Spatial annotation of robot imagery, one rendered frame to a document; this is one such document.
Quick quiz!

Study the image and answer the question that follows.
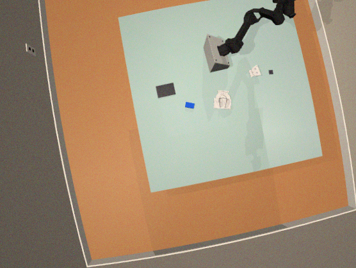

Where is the blue flat block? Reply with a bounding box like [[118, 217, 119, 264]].
[[185, 102, 195, 108]]

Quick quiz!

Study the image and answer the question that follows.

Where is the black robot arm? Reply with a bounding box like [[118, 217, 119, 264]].
[[217, 0, 296, 56]]

